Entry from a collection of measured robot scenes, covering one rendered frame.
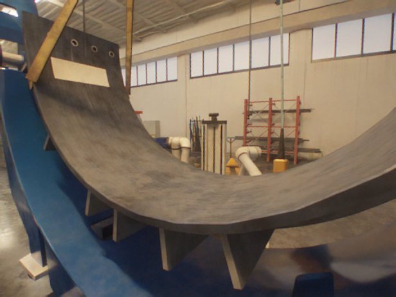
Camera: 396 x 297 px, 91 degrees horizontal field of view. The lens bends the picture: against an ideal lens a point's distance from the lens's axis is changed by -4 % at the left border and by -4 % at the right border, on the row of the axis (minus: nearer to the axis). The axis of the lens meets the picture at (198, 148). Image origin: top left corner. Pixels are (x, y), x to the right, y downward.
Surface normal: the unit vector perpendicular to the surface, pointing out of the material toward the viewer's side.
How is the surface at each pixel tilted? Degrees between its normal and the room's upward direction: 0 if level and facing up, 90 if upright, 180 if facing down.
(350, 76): 90
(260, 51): 90
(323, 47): 90
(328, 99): 90
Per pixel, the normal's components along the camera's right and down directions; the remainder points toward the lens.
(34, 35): 0.83, -0.08
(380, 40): -0.53, 0.10
